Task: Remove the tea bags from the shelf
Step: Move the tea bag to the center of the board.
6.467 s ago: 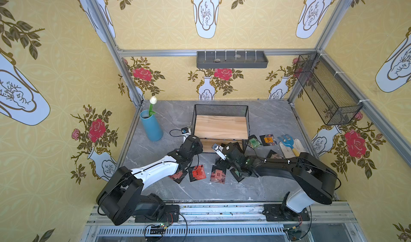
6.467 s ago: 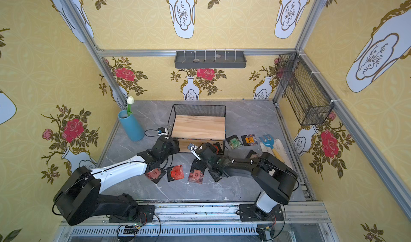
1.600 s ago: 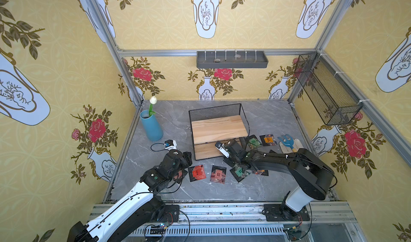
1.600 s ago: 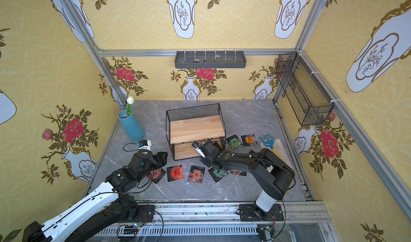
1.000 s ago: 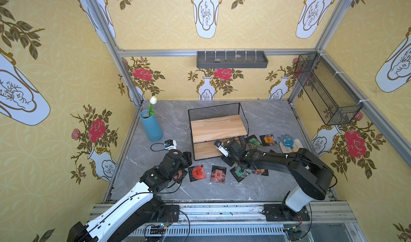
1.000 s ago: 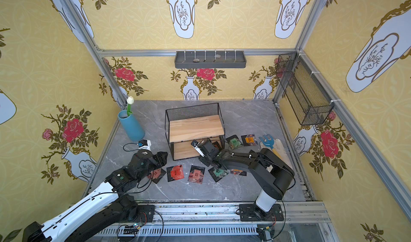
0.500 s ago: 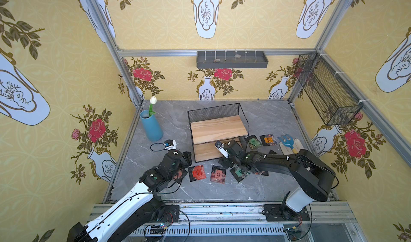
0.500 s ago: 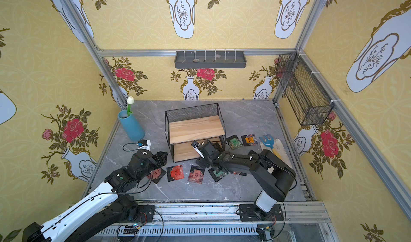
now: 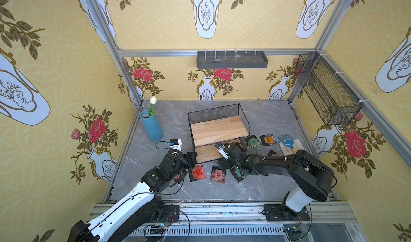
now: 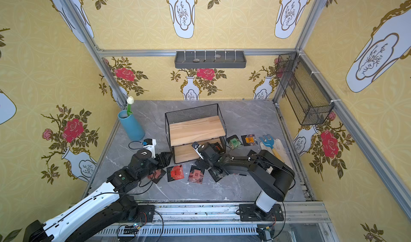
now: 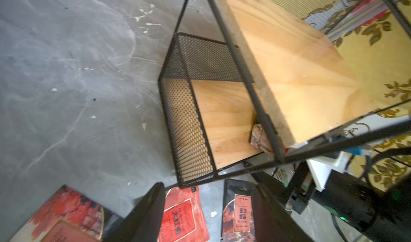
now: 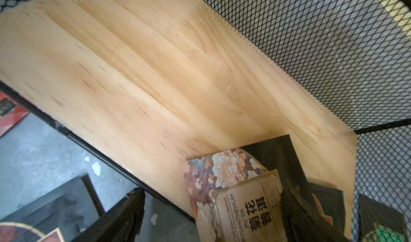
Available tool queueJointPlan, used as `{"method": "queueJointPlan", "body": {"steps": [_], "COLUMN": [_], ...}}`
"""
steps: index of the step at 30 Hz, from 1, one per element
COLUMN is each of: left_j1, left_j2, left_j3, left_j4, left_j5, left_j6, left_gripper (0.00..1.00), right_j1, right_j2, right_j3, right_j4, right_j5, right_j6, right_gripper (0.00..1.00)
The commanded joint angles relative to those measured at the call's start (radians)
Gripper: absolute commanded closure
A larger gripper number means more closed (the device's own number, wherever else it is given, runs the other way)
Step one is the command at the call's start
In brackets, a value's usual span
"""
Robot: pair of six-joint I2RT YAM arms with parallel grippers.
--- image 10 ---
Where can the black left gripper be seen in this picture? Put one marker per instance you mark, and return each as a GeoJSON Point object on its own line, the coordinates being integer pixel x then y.
{"type": "Point", "coordinates": [160, 160]}

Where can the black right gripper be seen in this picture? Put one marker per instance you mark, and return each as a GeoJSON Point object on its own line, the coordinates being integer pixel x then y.
{"type": "Point", "coordinates": [208, 155]}

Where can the pink label black tea bag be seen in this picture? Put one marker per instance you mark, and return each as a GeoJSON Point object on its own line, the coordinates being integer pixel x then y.
{"type": "Point", "coordinates": [196, 175]}

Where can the green label tea bag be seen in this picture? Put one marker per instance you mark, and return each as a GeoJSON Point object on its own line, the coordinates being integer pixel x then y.
{"type": "Point", "coordinates": [234, 142]}

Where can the red label tea bag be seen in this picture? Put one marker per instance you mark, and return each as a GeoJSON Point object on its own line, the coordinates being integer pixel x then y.
{"type": "Point", "coordinates": [175, 173]}

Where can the orange label tea bag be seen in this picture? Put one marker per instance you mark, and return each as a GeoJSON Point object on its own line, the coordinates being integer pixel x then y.
{"type": "Point", "coordinates": [249, 140]}

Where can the red tea bag shelf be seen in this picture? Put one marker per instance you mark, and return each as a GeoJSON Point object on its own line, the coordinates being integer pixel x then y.
{"type": "Point", "coordinates": [218, 148]}

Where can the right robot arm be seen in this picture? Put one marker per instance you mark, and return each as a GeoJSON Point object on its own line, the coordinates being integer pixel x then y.
{"type": "Point", "coordinates": [274, 177]}

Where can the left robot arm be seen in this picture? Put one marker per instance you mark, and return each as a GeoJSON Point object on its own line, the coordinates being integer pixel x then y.
{"type": "Point", "coordinates": [110, 203]}

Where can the blue vase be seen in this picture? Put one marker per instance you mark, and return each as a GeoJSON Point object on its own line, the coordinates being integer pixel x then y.
{"type": "Point", "coordinates": [132, 127]}

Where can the blue garden hand rake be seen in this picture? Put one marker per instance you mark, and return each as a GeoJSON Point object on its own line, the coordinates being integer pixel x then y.
{"type": "Point", "coordinates": [269, 142]}

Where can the white tulip flower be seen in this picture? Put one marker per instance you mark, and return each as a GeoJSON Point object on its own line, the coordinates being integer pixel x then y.
{"type": "Point", "coordinates": [130, 102]}

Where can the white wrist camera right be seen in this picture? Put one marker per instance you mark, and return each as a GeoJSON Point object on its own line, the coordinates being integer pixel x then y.
{"type": "Point", "coordinates": [196, 146]}

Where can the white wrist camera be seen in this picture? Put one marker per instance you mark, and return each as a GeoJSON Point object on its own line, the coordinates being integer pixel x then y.
{"type": "Point", "coordinates": [196, 146]}
{"type": "Point", "coordinates": [149, 144]}

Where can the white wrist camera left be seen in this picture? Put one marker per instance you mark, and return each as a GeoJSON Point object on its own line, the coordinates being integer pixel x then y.
{"type": "Point", "coordinates": [149, 144]}

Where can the black wire mesh shelf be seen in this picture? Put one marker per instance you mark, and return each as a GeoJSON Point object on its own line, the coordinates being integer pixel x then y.
{"type": "Point", "coordinates": [202, 124]}

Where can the grey wall rack tray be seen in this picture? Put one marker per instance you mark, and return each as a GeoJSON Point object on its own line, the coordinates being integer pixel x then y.
{"type": "Point", "coordinates": [213, 59]}

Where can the black wire wall basket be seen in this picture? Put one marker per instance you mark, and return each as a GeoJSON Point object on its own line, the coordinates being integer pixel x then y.
{"type": "Point", "coordinates": [308, 99]}

